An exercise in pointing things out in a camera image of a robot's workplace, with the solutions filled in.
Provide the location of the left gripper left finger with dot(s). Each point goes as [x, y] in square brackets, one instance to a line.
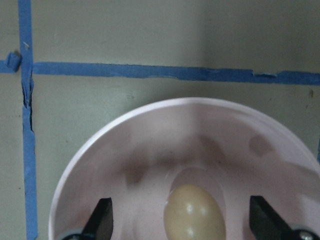
[97, 223]

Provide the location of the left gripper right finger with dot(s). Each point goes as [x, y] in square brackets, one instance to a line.
[266, 224]

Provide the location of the brown egg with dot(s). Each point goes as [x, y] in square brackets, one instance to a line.
[191, 213]

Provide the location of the pink bowl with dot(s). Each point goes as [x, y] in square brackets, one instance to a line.
[229, 149]

